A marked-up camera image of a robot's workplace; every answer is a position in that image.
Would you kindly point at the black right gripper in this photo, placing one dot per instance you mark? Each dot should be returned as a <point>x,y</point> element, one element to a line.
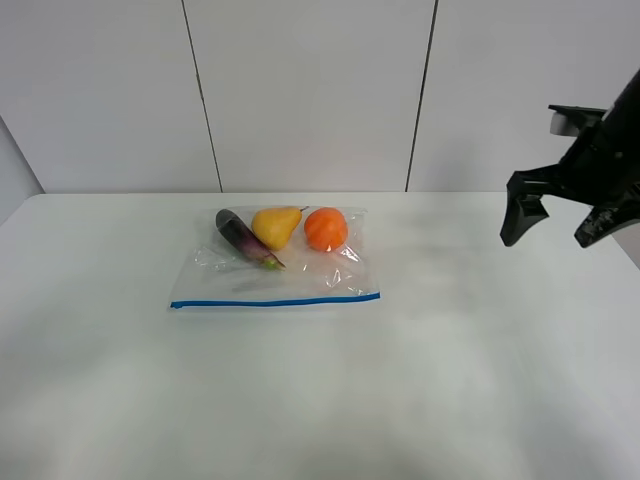
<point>600,168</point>

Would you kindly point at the clear zip bag blue seal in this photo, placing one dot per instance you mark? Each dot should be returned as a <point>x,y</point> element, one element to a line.
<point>217,275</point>

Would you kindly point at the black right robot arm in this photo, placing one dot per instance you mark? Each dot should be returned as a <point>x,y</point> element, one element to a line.
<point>627,100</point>

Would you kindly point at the orange fruit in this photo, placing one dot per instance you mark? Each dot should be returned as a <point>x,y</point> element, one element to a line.
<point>326,229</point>

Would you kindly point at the yellow pear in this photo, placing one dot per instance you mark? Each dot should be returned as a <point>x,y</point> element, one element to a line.
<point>275,226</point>

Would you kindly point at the purple eggplant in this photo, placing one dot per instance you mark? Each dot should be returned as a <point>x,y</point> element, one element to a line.
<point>233,229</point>

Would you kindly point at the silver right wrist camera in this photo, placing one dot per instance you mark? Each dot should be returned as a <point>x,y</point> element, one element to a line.
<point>562,126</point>

